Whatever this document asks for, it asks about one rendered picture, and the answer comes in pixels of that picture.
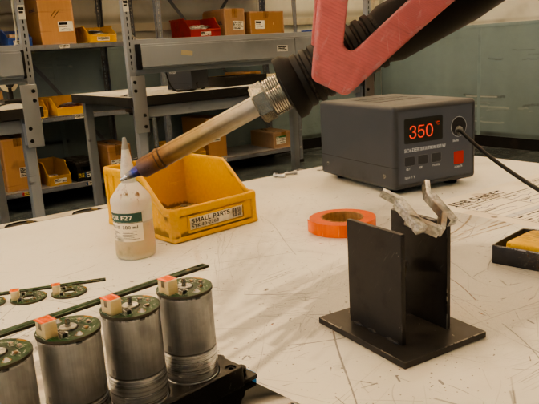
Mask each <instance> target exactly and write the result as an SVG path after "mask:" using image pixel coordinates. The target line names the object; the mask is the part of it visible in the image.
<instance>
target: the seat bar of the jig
mask: <svg viewBox="0 0 539 404"><path fill-rule="evenodd" d="M217 356H218V366H219V373H218V375H217V376H216V377H214V378H212V379H211V380H209V381H207V382H203V383H200V384H196V385H188V386H183V385H177V384H173V383H171V382H169V381H168V390H169V396H168V398H167V399H166V400H165V401H164V402H162V403H161V404H211V403H212V402H215V401H216V400H218V399H220V398H223V397H224V396H226V395H228V394H231V393H232V392H234V391H235V390H238V389H240V388H242V387H243V386H244V375H243V366H241V365H239V364H237V363H235V362H232V361H230V360H228V359H226V358H223V357H222V356H220V355H217Z"/></svg>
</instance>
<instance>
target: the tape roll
mask: <svg viewBox="0 0 539 404"><path fill-rule="evenodd" d="M350 218H351V219H354V220H359V221H362V222H364V223H368V224H373V225H375V226H376V215H375V214H374V213H373V212H369V211H366V210H361V209H350V208H342V209H331V210H326V211H321V212H316V213H315V214H313V215H311V216H310V218H309V220H308V219H307V221H308V231H309V232H311V233H312V234H314V235H316V236H322V237H327V238H347V219H350Z"/></svg>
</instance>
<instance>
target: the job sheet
mask: <svg viewBox="0 0 539 404"><path fill-rule="evenodd" d="M525 179H527V180H528V181H529V182H531V183H533V184H535V185H537V186H538V187H539V174H536V175H533V176H528V177H525ZM443 202H444V203H445V204H446V205H447V206H448V207H449V208H450V210H451V211H452V212H459V213H463V214H468V215H472V216H480V217H484V218H489V219H493V220H500V221H504V222H509V223H513V224H520V225H524V226H529V227H533V228H539V192H537V191H535V190H534V189H532V188H531V187H529V186H528V185H526V184H524V183H523V182H521V181H520V180H514V181H510V182H507V183H504V184H498V185H496V186H492V187H490V188H484V189H481V190H478V191H475V192H470V193H467V194H463V195H461V196H455V197H452V198H449V199H446V200H443Z"/></svg>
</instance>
